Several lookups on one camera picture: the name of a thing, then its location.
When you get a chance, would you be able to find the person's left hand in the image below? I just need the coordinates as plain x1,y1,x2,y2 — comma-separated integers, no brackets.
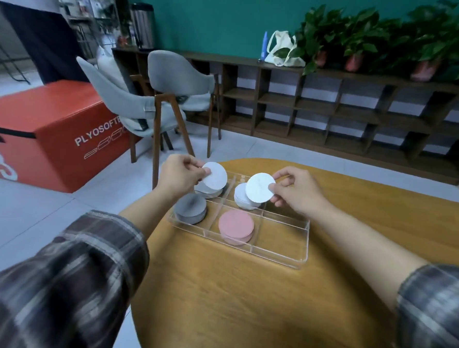
155,153,213,205

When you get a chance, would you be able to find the person's right hand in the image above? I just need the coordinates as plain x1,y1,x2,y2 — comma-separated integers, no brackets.
266,165,334,222

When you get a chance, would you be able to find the neat grey paper circle stack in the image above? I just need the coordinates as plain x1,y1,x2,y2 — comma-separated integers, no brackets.
172,192,209,226

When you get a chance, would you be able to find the clear divided tray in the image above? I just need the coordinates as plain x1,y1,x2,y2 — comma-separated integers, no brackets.
165,167,314,270

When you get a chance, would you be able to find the neat pink paper circle stack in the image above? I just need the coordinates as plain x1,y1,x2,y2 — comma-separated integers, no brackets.
216,209,257,248

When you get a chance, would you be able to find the person's right forearm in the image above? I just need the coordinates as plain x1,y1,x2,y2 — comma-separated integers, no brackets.
302,206,459,348

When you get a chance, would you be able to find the person's left forearm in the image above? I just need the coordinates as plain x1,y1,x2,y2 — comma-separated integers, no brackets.
0,177,185,348

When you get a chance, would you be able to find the red plyo box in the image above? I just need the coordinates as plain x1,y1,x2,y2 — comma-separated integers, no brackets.
0,75,144,198

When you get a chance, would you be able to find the dark wooden cubby shelf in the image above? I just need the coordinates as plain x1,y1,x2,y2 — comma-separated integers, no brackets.
173,51,459,187

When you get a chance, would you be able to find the dark wooden side table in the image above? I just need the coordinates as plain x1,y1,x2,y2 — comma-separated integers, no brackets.
109,46,156,97

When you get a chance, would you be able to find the white tote bag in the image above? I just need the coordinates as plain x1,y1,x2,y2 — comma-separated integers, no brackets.
264,29,308,69

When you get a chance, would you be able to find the blue bottle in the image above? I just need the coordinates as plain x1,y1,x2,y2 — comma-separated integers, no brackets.
260,30,270,62

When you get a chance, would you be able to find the black metal frame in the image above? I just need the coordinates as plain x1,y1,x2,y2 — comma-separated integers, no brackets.
0,29,34,94

